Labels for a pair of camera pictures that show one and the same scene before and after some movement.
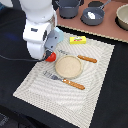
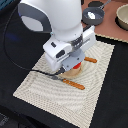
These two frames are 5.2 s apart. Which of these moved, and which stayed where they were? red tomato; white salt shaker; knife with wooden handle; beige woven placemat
Moved: red tomato
Stayed: beige woven placemat; white salt shaker; knife with wooden handle
